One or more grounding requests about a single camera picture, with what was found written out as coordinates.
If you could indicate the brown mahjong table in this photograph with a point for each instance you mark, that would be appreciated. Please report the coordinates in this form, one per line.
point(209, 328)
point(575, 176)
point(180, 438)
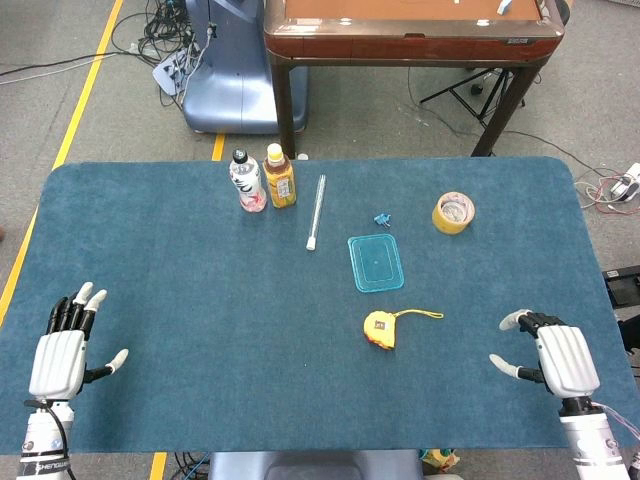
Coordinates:
point(400, 45)

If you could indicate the black metal frame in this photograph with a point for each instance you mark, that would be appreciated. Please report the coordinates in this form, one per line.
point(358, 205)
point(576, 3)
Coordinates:
point(622, 287)

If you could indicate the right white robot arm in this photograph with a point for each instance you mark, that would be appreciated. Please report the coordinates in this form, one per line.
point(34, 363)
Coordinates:
point(590, 440)

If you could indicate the black tripod stand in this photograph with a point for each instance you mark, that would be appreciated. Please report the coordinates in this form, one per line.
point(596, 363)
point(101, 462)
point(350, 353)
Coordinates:
point(467, 97)

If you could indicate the blue binder clip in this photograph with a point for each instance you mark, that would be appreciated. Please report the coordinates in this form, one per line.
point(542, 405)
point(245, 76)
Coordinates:
point(382, 219)

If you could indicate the yellow tea bottle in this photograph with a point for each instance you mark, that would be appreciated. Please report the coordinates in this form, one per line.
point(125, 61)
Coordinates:
point(279, 182)

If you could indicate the grey blue robot torso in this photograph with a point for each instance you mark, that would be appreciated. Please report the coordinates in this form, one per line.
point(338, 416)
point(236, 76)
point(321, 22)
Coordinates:
point(310, 465)

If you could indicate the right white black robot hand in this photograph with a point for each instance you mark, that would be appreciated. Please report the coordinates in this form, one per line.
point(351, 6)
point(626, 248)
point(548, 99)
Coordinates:
point(567, 357)

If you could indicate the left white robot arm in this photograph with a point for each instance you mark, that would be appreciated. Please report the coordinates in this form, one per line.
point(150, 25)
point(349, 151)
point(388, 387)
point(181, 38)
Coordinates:
point(42, 435)

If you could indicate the yellow tape measure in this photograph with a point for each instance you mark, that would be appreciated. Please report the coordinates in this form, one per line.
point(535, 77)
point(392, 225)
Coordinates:
point(378, 327)

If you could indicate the white power strip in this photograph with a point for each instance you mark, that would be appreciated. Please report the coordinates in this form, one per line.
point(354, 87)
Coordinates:
point(167, 72)

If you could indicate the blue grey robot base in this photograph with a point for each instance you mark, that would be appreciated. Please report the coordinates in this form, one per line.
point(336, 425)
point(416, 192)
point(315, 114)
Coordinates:
point(225, 90)

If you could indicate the single blue white mahjong tile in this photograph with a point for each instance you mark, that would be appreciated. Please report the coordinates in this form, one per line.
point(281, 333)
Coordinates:
point(504, 5)

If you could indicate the blue translucent plastic lid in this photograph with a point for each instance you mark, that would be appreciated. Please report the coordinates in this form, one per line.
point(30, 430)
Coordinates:
point(376, 262)

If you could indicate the blue felt table mat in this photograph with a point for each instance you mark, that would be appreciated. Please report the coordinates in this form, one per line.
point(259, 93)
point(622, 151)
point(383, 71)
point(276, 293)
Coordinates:
point(200, 300)

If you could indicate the yellow packing tape roll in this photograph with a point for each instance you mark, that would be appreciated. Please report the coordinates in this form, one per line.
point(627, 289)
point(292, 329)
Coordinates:
point(440, 220)

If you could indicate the clear bottle pink drink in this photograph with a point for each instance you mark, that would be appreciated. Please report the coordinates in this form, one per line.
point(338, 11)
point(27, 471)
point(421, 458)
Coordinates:
point(246, 182)

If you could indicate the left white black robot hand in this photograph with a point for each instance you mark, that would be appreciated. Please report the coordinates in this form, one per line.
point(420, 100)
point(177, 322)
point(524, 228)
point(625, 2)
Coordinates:
point(57, 362)

